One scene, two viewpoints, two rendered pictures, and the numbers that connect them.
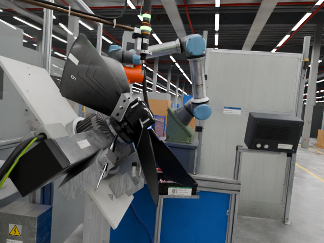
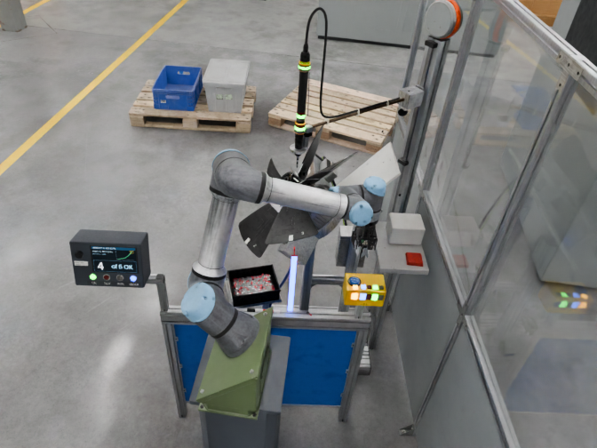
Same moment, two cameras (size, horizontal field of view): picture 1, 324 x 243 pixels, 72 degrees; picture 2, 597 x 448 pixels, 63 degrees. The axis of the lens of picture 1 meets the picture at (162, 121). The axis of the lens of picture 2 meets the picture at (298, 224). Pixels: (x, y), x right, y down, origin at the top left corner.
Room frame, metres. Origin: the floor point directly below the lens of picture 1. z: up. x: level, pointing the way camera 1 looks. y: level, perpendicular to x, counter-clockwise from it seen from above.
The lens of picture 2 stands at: (2.68, -0.13, 2.51)
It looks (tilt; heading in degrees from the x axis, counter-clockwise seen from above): 40 degrees down; 172
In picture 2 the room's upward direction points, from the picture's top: 5 degrees clockwise
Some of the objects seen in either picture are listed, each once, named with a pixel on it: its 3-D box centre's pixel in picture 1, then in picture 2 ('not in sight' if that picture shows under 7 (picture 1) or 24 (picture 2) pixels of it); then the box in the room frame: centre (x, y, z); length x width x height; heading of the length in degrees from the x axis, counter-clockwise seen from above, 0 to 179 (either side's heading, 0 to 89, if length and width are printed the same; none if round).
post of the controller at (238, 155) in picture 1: (238, 162); (163, 292); (1.28, -0.46, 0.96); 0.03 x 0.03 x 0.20; 85
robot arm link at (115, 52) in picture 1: (115, 55); (372, 194); (1.37, 0.31, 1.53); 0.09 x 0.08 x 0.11; 96
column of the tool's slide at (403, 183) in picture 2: not in sight; (398, 203); (0.61, 0.73, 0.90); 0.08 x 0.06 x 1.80; 30
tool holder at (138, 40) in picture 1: (142, 42); (300, 139); (0.96, 0.11, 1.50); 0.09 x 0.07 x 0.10; 120
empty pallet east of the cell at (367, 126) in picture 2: not in sight; (338, 113); (-2.03, 0.91, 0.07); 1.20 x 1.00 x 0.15; 61
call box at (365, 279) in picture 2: not in sight; (363, 291); (1.35, 0.36, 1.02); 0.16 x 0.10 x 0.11; 85
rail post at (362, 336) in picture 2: not in sight; (351, 377); (1.35, 0.40, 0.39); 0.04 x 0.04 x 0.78; 85
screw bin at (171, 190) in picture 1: (172, 184); (253, 285); (1.14, -0.08, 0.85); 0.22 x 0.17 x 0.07; 99
